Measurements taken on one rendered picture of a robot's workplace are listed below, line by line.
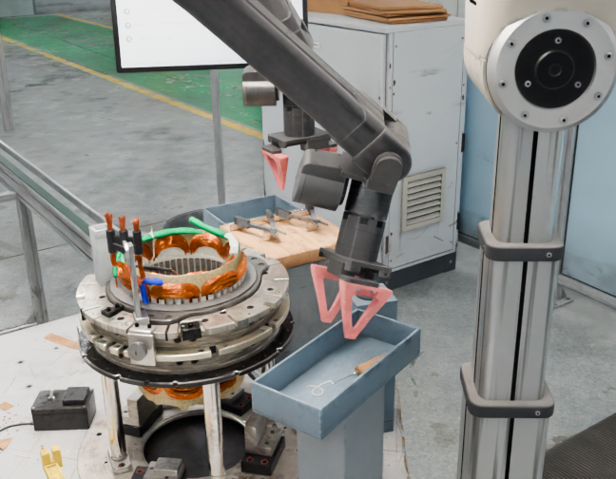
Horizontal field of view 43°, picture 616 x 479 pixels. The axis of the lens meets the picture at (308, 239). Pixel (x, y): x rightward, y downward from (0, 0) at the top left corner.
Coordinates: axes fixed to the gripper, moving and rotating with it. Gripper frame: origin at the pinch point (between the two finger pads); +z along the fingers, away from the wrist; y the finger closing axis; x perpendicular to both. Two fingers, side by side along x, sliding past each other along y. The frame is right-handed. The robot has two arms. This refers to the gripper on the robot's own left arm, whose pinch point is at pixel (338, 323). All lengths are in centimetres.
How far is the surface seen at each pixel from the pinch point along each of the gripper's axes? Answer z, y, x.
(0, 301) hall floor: 72, -287, -35
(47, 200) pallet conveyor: 10, -180, -30
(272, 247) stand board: -4.1, -38.9, 2.0
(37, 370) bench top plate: 32, -67, -31
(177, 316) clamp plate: 4.9, -12.0, -18.5
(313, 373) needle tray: 8.2, -4.4, 0.0
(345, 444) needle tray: 15.1, 3.1, 3.6
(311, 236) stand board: -7.3, -41.3, 9.7
